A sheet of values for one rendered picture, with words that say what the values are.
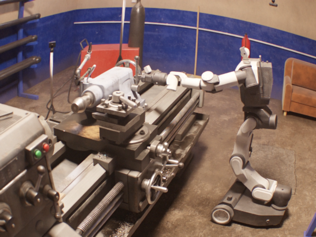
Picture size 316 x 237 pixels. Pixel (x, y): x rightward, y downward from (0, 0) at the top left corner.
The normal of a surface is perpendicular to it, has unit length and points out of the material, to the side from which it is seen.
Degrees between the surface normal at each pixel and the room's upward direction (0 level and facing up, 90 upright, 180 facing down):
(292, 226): 0
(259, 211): 0
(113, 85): 86
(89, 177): 36
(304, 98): 90
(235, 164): 90
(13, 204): 90
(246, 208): 0
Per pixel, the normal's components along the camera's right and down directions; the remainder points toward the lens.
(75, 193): 0.58, -0.63
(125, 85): 0.92, -0.04
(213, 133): 0.04, -0.91
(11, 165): 0.94, 0.18
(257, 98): -0.30, 0.51
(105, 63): -0.01, 0.41
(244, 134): -0.52, 0.33
